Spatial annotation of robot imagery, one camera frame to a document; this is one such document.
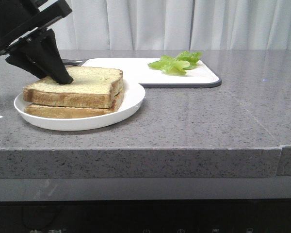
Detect toasted bread slice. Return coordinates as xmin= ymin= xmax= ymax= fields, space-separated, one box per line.
xmin=23 ymin=67 xmax=124 ymax=108
xmin=24 ymin=90 xmax=125 ymax=119

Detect white cutting board grey rim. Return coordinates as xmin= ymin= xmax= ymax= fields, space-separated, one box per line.
xmin=60 ymin=57 xmax=222 ymax=89

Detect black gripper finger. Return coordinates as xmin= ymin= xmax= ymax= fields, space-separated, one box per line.
xmin=6 ymin=50 xmax=48 ymax=79
xmin=21 ymin=29 xmax=73 ymax=84

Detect white curtain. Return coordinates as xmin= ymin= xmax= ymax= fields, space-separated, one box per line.
xmin=52 ymin=0 xmax=291 ymax=50

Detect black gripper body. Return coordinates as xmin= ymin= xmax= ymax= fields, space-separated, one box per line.
xmin=0 ymin=0 xmax=72 ymax=56

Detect white round plate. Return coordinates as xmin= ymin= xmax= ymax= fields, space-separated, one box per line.
xmin=14 ymin=79 xmax=146 ymax=131

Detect green lettuce leaf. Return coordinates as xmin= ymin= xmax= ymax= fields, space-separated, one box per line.
xmin=148 ymin=51 xmax=202 ymax=75

